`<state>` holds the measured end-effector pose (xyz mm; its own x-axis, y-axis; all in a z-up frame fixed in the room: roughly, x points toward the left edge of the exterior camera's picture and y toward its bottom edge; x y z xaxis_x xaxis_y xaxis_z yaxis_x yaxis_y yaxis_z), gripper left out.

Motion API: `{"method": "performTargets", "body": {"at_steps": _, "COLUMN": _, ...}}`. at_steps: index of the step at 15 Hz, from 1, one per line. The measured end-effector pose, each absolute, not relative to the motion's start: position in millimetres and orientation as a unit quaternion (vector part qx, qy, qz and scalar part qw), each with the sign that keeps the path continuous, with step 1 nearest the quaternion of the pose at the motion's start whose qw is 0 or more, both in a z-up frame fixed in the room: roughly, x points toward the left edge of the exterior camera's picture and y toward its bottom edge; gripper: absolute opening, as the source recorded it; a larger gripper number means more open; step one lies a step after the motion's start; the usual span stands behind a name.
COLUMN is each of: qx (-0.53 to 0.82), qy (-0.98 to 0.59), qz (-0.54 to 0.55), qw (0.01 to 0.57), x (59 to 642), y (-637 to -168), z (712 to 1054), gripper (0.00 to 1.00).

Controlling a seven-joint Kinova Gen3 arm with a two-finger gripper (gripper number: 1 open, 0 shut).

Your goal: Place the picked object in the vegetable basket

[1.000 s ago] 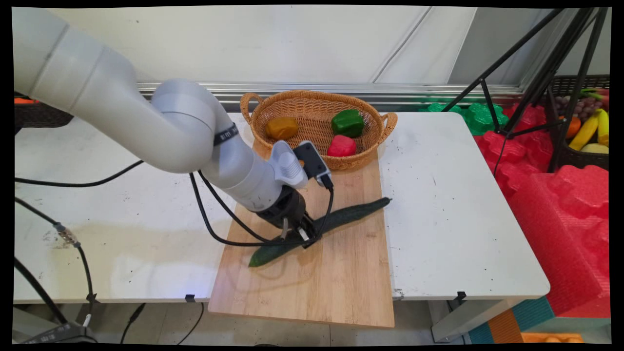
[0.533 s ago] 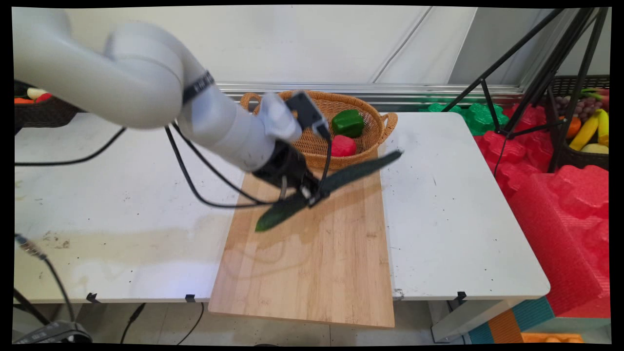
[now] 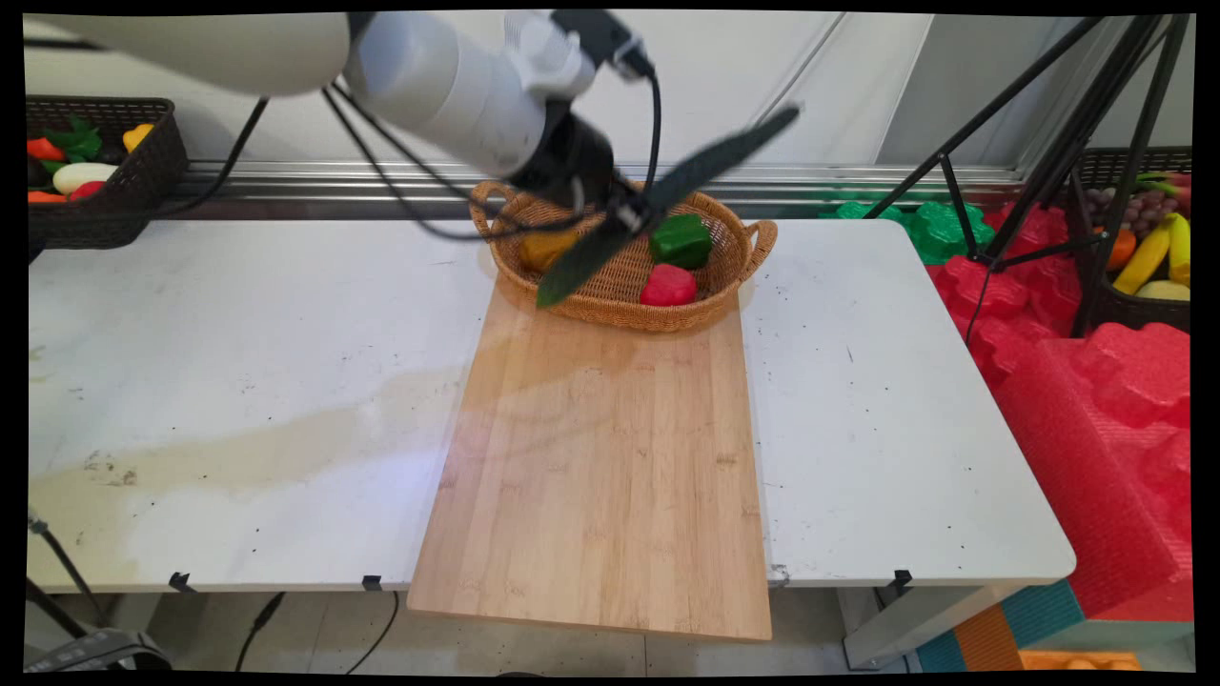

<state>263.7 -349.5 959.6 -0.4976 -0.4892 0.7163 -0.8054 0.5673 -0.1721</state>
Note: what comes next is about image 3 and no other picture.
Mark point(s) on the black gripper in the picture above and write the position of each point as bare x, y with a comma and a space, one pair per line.
572, 157

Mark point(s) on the long dark green cucumber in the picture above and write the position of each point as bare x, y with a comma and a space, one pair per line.
724, 152

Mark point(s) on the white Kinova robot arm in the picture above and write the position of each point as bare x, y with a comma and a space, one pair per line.
429, 86

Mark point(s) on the green bell pepper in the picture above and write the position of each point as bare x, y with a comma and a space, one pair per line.
682, 243

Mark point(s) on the red bell pepper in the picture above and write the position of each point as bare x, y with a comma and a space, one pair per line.
668, 286

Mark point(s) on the wooden cutting board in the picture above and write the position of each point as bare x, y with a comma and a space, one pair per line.
610, 476

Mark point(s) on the green foam packing sheet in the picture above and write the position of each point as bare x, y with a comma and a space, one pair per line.
939, 233

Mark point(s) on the orange toy fruit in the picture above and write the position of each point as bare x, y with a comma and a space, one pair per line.
1121, 250

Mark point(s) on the white table leg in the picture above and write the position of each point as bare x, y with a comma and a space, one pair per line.
905, 624

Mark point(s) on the small yellow toy pepper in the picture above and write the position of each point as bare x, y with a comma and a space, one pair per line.
137, 136

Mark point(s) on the purple grape bunch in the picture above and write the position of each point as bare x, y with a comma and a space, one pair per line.
1144, 210

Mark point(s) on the red foam packing sheets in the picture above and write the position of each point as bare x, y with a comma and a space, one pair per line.
1096, 429

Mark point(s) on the large yellow banana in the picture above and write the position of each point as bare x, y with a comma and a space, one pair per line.
1144, 257

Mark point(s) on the dark plastic vegetable basket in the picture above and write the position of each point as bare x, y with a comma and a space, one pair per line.
124, 214

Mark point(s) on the dark plastic fruit basket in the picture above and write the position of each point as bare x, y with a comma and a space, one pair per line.
1139, 312

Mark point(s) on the red green toy fruit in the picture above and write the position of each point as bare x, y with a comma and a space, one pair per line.
1168, 183

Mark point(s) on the pale yellow mango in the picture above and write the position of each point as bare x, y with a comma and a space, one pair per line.
1163, 291

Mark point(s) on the small yellow banana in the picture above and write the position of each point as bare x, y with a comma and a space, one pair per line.
1180, 248

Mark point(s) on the small red toy vegetable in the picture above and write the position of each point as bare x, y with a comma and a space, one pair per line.
88, 190

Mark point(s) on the white toy eggplant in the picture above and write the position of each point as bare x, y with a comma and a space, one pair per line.
84, 177

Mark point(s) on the green leafy toy vegetable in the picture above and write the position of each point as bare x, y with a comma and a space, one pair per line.
76, 141

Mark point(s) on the teal orange floor mat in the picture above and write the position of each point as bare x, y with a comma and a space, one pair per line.
1039, 615

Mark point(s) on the flat orange toy carrot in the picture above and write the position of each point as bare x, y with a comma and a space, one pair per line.
43, 197

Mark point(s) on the orange toy vegetable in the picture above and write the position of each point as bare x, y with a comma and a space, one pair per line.
44, 150

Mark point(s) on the orange object on floor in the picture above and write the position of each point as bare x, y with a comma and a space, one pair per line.
1077, 660

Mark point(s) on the dark floor stand base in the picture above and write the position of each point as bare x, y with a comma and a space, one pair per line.
95, 653

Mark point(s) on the metal wall rail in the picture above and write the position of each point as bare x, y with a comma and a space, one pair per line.
810, 173

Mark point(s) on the silver black wrist camera box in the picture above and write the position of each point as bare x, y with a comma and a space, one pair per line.
596, 33

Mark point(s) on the black camera tripod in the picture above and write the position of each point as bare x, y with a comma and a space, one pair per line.
1058, 152

